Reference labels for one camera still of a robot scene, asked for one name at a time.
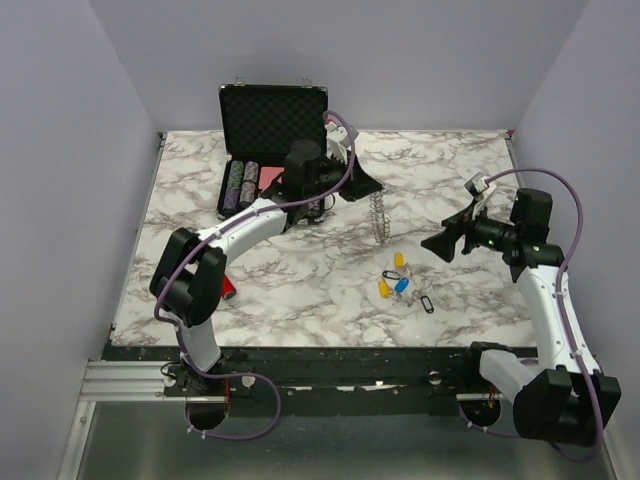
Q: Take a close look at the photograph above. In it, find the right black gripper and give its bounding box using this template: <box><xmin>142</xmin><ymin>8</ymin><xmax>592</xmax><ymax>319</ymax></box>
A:
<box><xmin>421</xmin><ymin>198</ymin><xmax>519</xmax><ymax>262</ymax></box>

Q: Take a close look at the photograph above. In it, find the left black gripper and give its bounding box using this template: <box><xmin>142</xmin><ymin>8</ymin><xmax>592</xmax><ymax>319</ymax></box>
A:
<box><xmin>304</xmin><ymin>150</ymin><xmax>383</xmax><ymax>202</ymax></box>

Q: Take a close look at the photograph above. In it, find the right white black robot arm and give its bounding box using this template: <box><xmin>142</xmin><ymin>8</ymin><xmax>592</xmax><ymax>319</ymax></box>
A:
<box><xmin>421</xmin><ymin>188</ymin><xmax>621</xmax><ymax>447</ymax></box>

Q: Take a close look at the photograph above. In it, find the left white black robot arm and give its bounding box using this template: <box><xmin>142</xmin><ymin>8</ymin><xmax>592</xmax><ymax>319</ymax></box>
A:
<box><xmin>149</xmin><ymin>140</ymin><xmax>383</xmax><ymax>395</ymax></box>

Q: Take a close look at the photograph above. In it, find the upper yellow key tag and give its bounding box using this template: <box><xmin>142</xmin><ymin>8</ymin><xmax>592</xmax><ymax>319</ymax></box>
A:
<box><xmin>394</xmin><ymin>252</ymin><xmax>405</xmax><ymax>269</ymax></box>

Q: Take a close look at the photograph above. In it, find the yellow key tag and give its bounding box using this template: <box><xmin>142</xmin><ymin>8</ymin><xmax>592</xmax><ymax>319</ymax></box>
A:
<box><xmin>378</xmin><ymin>279</ymin><xmax>391</xmax><ymax>298</ymax></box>
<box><xmin>394</xmin><ymin>252</ymin><xmax>405</xmax><ymax>269</ymax></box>

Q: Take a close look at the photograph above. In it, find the lower blue key tag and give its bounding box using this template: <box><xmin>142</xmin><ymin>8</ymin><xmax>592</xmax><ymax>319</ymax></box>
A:
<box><xmin>394</xmin><ymin>277</ymin><xmax>409</xmax><ymax>293</ymax></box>

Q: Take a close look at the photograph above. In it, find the black key tag with key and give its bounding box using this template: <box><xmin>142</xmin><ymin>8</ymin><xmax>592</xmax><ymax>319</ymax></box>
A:
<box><xmin>411</xmin><ymin>290</ymin><xmax>435</xmax><ymax>315</ymax></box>

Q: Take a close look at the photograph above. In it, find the lower yellow key tag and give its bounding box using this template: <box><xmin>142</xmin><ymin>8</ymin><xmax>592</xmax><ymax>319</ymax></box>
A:
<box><xmin>378</xmin><ymin>279</ymin><xmax>391</xmax><ymax>298</ymax></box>

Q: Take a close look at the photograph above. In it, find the pink playing card deck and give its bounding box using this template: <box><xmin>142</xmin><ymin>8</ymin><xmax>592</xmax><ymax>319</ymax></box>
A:
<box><xmin>258</xmin><ymin>166</ymin><xmax>283</xmax><ymax>191</ymax></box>

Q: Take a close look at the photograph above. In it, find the black poker chip case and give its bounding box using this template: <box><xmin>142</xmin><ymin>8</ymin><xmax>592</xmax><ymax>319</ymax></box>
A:
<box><xmin>217</xmin><ymin>83</ymin><xmax>328</xmax><ymax>220</ymax></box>

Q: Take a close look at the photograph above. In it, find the red toy microphone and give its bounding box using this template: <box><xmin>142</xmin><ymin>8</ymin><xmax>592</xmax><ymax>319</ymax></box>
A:
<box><xmin>221</xmin><ymin>275</ymin><xmax>237</xmax><ymax>300</ymax></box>

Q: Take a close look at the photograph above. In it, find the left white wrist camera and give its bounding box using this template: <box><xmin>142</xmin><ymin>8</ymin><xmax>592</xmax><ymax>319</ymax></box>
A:
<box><xmin>325</xmin><ymin>121</ymin><xmax>359</xmax><ymax>163</ymax></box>

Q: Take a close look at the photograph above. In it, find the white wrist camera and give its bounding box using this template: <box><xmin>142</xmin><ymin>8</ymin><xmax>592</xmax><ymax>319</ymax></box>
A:
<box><xmin>325</xmin><ymin>121</ymin><xmax>359</xmax><ymax>163</ymax></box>
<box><xmin>465</xmin><ymin>173</ymin><xmax>496</xmax><ymax>204</ymax></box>

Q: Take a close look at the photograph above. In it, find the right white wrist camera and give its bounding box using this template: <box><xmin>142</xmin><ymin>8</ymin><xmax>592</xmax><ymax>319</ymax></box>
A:
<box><xmin>465</xmin><ymin>173</ymin><xmax>496</xmax><ymax>204</ymax></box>

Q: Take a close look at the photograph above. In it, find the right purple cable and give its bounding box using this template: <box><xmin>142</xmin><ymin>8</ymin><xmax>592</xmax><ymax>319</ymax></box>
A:
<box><xmin>457</xmin><ymin>167</ymin><xmax>604</xmax><ymax>464</ymax></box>

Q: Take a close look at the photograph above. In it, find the black mounting base rail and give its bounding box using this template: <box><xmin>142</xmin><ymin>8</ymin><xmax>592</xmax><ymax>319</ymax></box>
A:
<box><xmin>102</xmin><ymin>345</ymin><xmax>504</xmax><ymax>425</ymax></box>

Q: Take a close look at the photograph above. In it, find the aluminium frame rail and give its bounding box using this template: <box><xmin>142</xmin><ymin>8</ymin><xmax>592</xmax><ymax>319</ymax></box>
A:
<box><xmin>79</xmin><ymin>361</ymin><xmax>164</xmax><ymax>402</ymax></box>

